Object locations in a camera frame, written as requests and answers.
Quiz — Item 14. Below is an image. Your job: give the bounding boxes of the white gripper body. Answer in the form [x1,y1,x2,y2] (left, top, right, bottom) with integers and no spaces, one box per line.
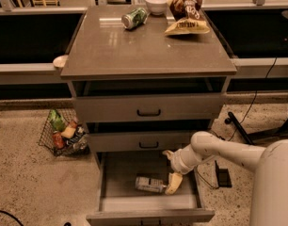
[170,145,200,175]

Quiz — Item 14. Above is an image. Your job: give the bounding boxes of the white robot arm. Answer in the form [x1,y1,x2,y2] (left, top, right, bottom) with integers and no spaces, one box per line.
[163,131,288,226]

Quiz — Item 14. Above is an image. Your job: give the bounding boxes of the bottom grey drawer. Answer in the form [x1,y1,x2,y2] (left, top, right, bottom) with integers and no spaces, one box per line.
[87,151,215,226]

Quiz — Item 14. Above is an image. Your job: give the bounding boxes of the grey drawer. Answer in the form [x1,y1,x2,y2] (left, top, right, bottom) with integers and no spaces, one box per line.
[87,151,215,226]
[87,120,211,152]
[69,77,226,122]

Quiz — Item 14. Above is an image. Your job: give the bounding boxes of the grey drawer cabinet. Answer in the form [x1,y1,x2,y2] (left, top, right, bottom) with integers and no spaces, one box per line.
[60,4,238,226]

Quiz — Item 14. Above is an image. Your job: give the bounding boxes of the middle grey drawer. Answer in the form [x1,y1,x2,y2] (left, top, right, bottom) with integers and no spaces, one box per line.
[87,120,211,152]

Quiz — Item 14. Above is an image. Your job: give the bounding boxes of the top grey drawer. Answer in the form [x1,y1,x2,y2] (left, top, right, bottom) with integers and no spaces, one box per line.
[69,77,226,122]

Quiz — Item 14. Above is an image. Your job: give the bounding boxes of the black floor pedal box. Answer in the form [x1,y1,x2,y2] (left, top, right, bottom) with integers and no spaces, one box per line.
[216,162,232,187]

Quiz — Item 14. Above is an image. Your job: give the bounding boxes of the black wheeled stand base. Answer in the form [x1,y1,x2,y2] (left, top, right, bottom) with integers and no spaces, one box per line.
[224,111,288,145]

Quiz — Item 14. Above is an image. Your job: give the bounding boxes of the green chip bag in basket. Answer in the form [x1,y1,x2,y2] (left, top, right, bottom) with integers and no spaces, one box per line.
[48,109,66,132]

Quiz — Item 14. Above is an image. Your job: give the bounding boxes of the green soda can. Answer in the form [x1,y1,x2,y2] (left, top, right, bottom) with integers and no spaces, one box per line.
[121,8,148,30]

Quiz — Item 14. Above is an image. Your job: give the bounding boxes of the small round white disc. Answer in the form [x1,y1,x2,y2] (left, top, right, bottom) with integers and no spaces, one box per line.
[53,55,68,68]

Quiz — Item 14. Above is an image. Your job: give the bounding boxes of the brown chip bag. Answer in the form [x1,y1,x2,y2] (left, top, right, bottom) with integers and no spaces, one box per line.
[165,0,210,36]

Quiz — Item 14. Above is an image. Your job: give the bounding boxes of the white bowl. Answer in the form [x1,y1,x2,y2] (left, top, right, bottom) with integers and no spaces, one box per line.
[145,0,168,15]

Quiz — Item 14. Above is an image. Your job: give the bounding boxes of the black wire basket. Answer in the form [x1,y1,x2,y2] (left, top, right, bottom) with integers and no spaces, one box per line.
[39,109,89,156]

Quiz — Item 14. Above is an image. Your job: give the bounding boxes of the black floor cable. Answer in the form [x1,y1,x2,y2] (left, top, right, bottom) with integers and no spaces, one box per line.
[194,56,279,190]

